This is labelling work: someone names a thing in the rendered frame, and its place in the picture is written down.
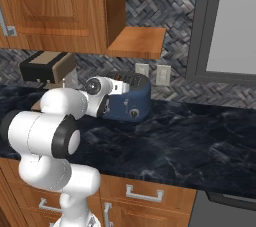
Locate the black and tan appliance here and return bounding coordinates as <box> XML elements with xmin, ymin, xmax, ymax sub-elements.
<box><xmin>18</xmin><ymin>50</ymin><xmax>77</xmax><ymax>89</ymax></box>

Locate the wooden open shelf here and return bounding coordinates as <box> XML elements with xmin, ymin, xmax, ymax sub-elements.
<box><xmin>107</xmin><ymin>26</ymin><xmax>167</xmax><ymax>61</ymax></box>

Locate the dark dishwasher handle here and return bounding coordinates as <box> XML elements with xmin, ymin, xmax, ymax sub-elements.
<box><xmin>205</xmin><ymin>190</ymin><xmax>256</xmax><ymax>212</ymax></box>

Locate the wooden wall cupboard door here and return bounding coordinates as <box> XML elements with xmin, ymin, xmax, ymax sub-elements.
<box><xmin>7</xmin><ymin>0</ymin><xmax>108</xmax><ymax>54</ymax></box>

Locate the white wall outlet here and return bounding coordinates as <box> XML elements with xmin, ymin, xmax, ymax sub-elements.
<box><xmin>134</xmin><ymin>62</ymin><xmax>150</xmax><ymax>78</ymax></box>
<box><xmin>156</xmin><ymin>64</ymin><xmax>172</xmax><ymax>87</ymax></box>

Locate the grey dishwasher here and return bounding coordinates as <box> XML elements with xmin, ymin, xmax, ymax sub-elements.
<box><xmin>188</xmin><ymin>189</ymin><xmax>256</xmax><ymax>227</ymax></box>

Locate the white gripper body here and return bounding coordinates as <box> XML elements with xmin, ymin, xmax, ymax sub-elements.
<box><xmin>119</xmin><ymin>80</ymin><xmax>131</xmax><ymax>94</ymax></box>

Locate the silver drawer handle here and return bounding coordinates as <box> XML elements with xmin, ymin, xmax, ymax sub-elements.
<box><xmin>38</xmin><ymin>197</ymin><xmax>63</xmax><ymax>213</ymax></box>
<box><xmin>125</xmin><ymin>184</ymin><xmax>165</xmax><ymax>204</ymax></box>

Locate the silver base cupboard handle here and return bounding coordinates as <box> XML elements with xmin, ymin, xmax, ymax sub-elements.
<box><xmin>102</xmin><ymin>202</ymin><xmax>114</xmax><ymax>227</ymax></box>

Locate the blue toaster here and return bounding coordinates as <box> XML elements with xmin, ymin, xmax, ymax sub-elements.
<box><xmin>101</xmin><ymin>72</ymin><xmax>152</xmax><ymax>123</ymax></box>

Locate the wooden base cupboard door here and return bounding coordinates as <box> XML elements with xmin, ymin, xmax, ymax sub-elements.
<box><xmin>100</xmin><ymin>200</ymin><xmax>192</xmax><ymax>227</ymax></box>

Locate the wooden drawer front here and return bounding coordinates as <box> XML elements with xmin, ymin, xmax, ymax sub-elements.
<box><xmin>15</xmin><ymin>180</ymin><xmax>103</xmax><ymax>215</ymax></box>
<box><xmin>99</xmin><ymin>173</ymin><xmax>198</xmax><ymax>216</ymax></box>

